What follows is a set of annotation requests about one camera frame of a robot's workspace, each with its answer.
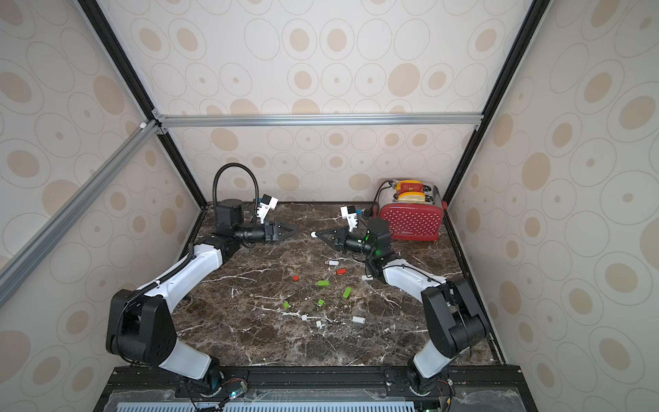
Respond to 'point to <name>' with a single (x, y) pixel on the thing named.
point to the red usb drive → (341, 271)
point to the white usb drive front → (359, 319)
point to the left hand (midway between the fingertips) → (299, 231)
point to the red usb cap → (296, 277)
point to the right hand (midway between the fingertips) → (313, 242)
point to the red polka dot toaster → (413, 221)
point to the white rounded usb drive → (313, 234)
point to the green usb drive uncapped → (347, 292)
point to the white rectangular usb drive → (368, 277)
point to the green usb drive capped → (323, 283)
